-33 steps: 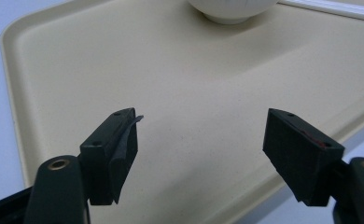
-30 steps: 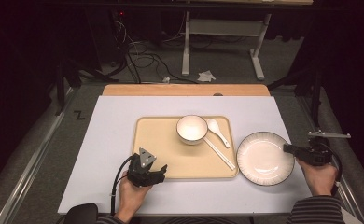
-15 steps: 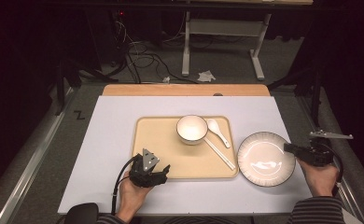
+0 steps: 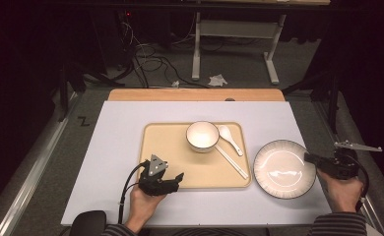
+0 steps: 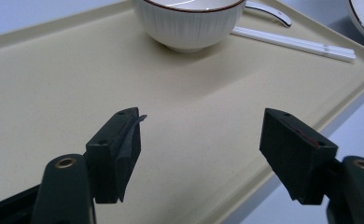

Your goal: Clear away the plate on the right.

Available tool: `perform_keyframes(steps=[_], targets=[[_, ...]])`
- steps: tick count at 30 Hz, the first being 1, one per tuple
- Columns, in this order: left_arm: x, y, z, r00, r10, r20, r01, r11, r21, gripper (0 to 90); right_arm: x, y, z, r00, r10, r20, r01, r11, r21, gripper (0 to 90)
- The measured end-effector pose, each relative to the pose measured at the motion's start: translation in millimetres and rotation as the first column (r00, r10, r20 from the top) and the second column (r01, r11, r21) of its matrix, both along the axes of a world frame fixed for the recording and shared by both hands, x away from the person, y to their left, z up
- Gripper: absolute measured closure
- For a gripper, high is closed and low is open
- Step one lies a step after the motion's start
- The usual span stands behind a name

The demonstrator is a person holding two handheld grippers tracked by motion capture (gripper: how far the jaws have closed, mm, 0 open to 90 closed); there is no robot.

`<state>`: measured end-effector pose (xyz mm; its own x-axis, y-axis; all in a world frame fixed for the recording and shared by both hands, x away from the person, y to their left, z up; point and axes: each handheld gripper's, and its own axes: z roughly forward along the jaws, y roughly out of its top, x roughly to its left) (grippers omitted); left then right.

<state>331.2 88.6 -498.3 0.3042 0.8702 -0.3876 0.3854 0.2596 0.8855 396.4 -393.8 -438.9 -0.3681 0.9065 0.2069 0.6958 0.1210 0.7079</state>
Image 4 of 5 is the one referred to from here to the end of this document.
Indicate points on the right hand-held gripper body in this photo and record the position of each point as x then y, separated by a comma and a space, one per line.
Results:
342, 167

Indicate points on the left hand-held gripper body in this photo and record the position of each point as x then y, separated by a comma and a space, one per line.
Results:
157, 183

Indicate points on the beige plastic tray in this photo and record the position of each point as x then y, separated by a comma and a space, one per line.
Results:
167, 147

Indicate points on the white plate with dark rim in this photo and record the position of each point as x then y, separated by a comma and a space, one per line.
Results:
280, 170

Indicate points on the white bowl with dark rim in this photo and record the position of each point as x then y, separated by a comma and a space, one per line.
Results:
201, 136

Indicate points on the white chopstick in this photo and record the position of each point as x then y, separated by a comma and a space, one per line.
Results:
233, 162

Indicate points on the white ceramic spoon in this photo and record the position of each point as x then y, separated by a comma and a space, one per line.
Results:
226, 132

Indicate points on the person's right hand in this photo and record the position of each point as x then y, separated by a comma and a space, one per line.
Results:
344, 193

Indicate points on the person's left hand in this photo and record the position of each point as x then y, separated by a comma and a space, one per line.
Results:
142, 206

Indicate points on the black metal stand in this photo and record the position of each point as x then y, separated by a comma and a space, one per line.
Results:
333, 98
63, 91

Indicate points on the white table cover board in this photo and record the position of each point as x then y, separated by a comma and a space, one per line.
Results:
114, 131

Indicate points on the flat white paper sheet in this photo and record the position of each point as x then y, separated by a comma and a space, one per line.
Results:
374, 231

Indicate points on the black rounded chair part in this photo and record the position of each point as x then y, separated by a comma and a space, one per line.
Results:
88, 224

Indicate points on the small crumpled white paper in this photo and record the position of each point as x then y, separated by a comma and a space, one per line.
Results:
175, 84

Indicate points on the large crumpled white paper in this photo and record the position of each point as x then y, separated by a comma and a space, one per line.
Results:
217, 80

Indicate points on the aluminium floor rail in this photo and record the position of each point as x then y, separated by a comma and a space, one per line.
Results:
39, 170
331, 121

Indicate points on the white metal desk frame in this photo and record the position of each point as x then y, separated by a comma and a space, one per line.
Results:
236, 29

